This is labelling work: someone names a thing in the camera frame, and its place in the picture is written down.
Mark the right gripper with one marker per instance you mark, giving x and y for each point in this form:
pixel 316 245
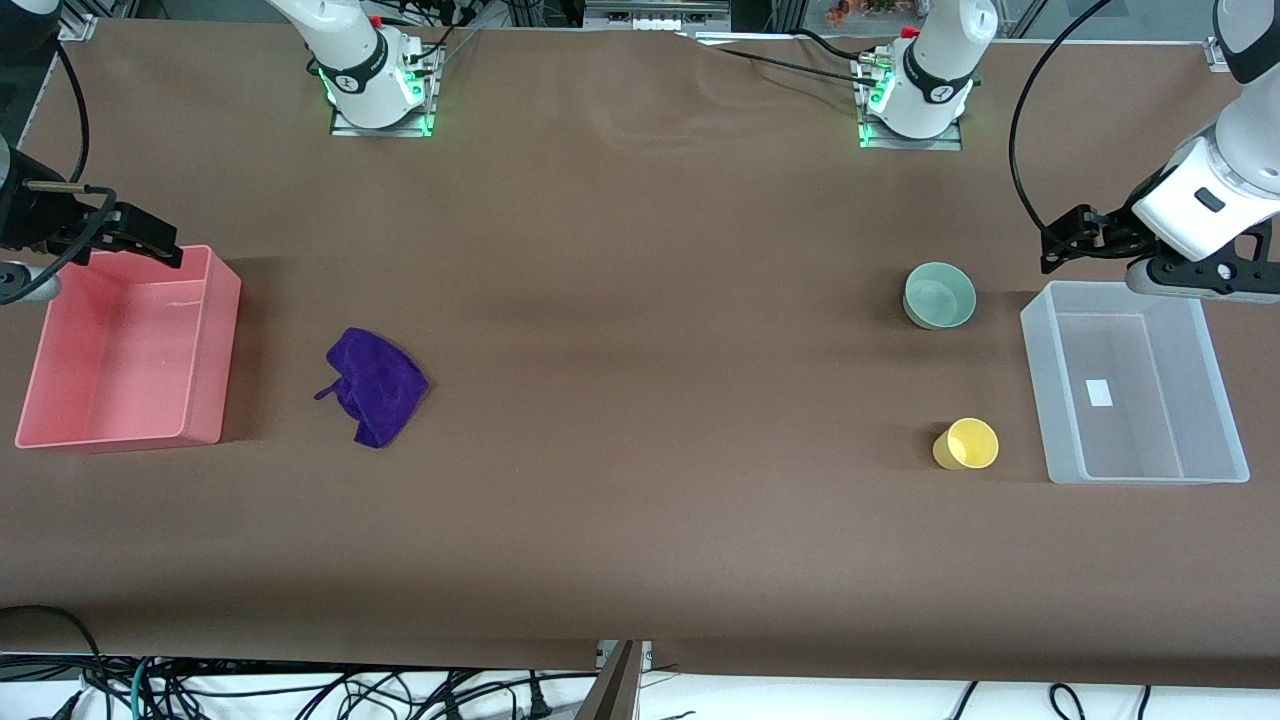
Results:
pixel 32 215

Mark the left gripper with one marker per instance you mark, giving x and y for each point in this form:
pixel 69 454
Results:
pixel 1117 227

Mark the green ceramic bowl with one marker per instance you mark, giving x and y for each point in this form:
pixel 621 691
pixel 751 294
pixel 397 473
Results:
pixel 940 295

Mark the purple cloth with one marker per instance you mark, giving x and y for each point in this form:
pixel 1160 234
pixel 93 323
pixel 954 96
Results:
pixel 375 385

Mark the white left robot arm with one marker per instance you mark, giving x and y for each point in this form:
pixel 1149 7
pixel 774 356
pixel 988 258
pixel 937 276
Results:
pixel 940 60

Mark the yellow cup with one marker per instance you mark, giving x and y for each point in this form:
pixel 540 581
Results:
pixel 970 445

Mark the pink plastic bin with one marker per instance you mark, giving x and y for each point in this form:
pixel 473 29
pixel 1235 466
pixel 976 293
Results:
pixel 120 350

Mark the white label sticker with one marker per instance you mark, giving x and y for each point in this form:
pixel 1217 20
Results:
pixel 1099 393

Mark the translucent plastic bin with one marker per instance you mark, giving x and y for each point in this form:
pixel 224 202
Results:
pixel 1150 430

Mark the orange background object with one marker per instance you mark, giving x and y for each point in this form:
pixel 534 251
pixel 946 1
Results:
pixel 860 10

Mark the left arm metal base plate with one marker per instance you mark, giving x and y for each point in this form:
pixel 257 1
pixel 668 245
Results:
pixel 950 144

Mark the metal table corner bracket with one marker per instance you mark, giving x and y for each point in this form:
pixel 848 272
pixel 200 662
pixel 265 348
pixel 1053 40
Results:
pixel 1218 55
pixel 78 27

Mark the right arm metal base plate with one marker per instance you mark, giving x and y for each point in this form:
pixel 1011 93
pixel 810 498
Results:
pixel 420 126

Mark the dark table support post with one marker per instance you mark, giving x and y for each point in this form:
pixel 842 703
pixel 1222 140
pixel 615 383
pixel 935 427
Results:
pixel 615 695

